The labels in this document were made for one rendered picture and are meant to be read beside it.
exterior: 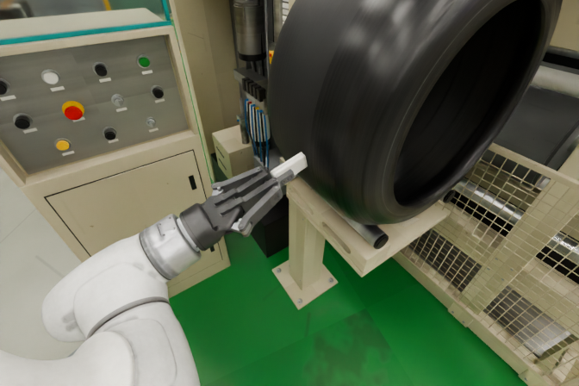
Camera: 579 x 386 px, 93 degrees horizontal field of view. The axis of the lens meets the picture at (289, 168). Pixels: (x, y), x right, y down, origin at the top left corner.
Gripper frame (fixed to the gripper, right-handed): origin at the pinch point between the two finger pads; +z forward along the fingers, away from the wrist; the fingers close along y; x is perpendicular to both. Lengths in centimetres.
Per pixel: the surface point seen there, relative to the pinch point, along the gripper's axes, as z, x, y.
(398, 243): 20.7, 39.3, -10.5
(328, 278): 12, 119, 23
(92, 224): -55, 34, 61
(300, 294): -5, 114, 25
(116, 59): -16, -10, 66
